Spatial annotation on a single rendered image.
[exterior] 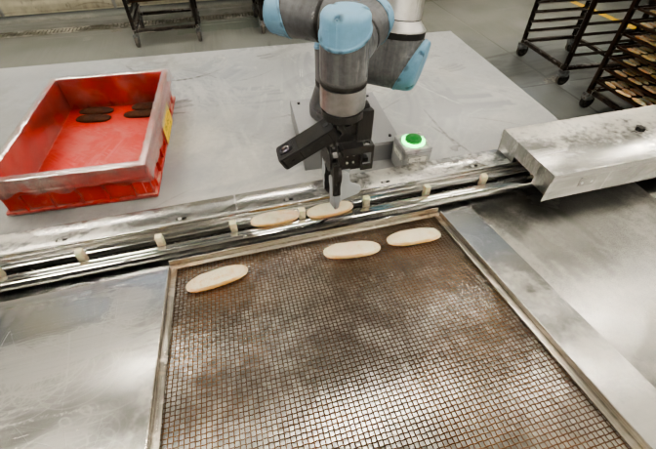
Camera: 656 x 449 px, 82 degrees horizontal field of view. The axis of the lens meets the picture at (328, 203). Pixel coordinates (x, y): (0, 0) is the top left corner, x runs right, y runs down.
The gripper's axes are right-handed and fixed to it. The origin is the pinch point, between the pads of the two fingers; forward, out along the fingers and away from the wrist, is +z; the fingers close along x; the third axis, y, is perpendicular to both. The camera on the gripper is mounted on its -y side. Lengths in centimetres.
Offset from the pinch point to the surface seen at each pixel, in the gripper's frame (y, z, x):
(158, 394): -30.2, -3.8, -32.7
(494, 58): 215, 88, 228
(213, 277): -23.4, -1.6, -15.4
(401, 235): 9.3, -1.7, -14.8
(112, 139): -49, 7, 44
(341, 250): -2.0, -1.7, -15.3
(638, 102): 227, 64, 101
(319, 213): -2.3, 3.2, -1.1
